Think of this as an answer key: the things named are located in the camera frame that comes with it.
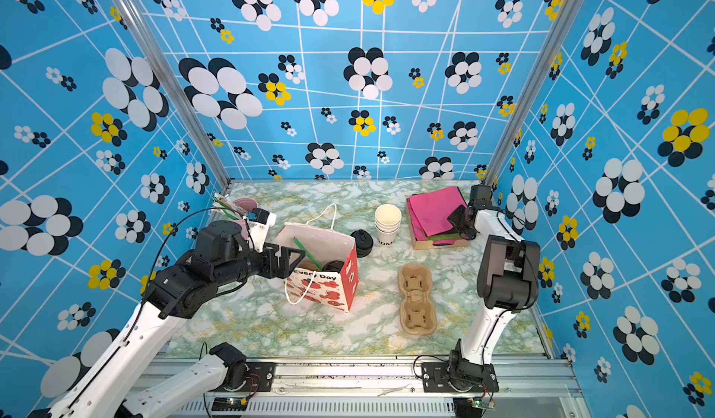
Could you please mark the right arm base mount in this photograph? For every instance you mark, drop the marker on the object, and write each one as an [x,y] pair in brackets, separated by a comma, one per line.
[443,377]

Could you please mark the green straw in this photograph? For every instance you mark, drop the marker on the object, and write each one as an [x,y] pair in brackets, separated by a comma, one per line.
[308,254]

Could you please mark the stack of cardboard cup carriers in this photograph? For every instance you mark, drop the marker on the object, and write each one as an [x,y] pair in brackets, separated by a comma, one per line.
[418,315]

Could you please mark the red white paper bag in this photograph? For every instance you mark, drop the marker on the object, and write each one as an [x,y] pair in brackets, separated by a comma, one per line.
[306,284]

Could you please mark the black cup lid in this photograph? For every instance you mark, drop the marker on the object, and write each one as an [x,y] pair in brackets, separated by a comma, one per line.
[335,266]

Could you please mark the cardboard napkin box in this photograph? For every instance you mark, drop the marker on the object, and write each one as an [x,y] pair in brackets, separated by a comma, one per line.
[429,244]

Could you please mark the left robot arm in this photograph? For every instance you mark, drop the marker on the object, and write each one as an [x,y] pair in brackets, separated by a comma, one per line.
[170,299]

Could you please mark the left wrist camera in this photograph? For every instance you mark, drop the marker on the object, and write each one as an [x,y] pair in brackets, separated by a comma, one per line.
[259,223]

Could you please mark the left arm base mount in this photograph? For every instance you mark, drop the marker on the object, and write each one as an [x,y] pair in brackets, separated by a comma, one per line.
[255,376]

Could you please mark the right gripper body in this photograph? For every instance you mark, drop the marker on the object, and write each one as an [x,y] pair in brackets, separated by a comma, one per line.
[459,219]

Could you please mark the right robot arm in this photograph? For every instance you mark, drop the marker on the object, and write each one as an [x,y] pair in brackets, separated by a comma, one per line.
[507,284]

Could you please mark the stack of black lids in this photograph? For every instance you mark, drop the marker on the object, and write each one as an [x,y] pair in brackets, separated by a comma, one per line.
[364,243]

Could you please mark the pink napkin stack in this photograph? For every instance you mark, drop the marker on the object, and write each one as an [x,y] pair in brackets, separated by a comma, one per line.
[431,211]

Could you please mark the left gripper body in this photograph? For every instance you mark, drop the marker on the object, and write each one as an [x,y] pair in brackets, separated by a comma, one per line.
[249,263]

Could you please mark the stack of white paper cups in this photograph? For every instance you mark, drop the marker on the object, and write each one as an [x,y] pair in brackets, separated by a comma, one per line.
[387,220]

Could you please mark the pink utensil cup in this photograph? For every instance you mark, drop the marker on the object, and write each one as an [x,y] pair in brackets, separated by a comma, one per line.
[246,214]

